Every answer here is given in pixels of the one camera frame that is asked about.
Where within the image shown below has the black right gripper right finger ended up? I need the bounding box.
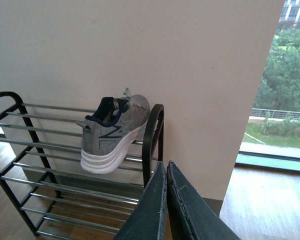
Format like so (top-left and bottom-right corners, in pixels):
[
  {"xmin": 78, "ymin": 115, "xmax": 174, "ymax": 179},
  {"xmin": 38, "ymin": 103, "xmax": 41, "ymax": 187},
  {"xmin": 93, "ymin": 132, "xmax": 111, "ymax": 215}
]
[{"xmin": 166, "ymin": 161, "xmax": 239, "ymax": 240}]

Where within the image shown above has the grey knit sneaker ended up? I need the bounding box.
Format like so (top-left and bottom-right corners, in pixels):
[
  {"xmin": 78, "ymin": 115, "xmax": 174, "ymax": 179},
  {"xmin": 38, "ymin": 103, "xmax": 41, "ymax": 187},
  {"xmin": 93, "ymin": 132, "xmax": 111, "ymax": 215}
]
[{"xmin": 77, "ymin": 88, "xmax": 151, "ymax": 174}]

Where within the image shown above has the black metal shoe rack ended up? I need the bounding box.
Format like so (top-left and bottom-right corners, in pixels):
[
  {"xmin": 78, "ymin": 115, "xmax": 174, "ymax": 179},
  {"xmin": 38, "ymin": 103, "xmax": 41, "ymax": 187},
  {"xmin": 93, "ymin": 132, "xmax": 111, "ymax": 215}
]
[{"xmin": 0, "ymin": 91, "xmax": 164, "ymax": 240}]

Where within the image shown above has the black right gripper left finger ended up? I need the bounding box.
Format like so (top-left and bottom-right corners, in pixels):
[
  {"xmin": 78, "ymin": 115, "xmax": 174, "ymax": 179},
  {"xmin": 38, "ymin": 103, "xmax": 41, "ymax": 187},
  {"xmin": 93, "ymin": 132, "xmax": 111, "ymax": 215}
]
[{"xmin": 114, "ymin": 161, "xmax": 167, "ymax": 240}]

